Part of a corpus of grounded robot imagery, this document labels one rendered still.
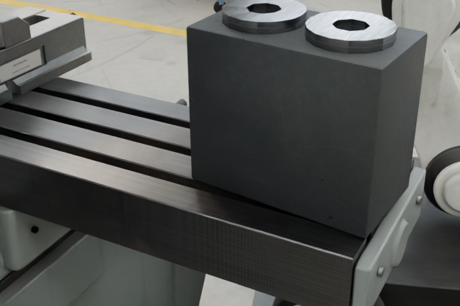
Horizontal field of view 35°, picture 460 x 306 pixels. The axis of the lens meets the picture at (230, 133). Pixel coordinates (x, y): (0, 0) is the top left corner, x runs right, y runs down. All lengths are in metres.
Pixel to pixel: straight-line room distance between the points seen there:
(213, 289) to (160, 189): 1.33
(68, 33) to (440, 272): 0.75
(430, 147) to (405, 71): 0.63
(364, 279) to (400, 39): 0.24
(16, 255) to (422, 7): 0.71
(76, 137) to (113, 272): 0.38
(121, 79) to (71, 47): 2.34
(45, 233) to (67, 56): 0.29
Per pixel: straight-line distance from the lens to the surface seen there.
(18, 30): 1.09
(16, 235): 1.00
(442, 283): 1.31
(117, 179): 0.85
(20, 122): 1.01
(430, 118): 1.32
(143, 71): 3.58
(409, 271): 1.32
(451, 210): 1.37
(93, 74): 3.59
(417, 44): 0.74
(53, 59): 1.15
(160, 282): 1.43
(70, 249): 1.13
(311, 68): 0.69
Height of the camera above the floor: 1.37
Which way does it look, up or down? 28 degrees down
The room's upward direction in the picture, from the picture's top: straight up
